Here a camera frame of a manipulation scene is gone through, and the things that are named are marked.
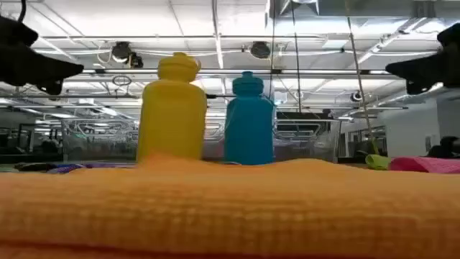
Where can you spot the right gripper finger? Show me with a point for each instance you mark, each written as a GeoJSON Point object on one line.
{"type": "Point", "coordinates": [413, 70]}

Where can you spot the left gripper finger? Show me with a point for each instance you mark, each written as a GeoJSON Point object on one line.
{"type": "Point", "coordinates": [54, 68]}

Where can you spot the pink microfibre cloth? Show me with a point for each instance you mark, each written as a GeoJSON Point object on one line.
{"type": "Point", "coordinates": [424, 164]}

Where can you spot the green microfibre cloth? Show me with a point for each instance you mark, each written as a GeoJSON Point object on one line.
{"type": "Point", "coordinates": [377, 162]}

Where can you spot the black coil band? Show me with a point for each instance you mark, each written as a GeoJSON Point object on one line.
{"type": "Point", "coordinates": [32, 166]}

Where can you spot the blue coil band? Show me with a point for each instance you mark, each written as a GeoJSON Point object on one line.
{"type": "Point", "coordinates": [66, 168]}

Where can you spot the yellow sports bottle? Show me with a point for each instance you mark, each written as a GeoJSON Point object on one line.
{"type": "Point", "coordinates": [172, 118]}

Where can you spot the blue sports bottle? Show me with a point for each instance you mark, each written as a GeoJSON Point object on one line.
{"type": "Point", "coordinates": [248, 133]}

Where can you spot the orange microfibre cloth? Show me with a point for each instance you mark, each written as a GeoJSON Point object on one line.
{"type": "Point", "coordinates": [230, 208]}

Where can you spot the round ceiling fixture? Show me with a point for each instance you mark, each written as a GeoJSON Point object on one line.
{"type": "Point", "coordinates": [260, 49]}
{"type": "Point", "coordinates": [122, 53]}

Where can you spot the person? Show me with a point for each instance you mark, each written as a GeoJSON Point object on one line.
{"type": "Point", "coordinates": [447, 145]}

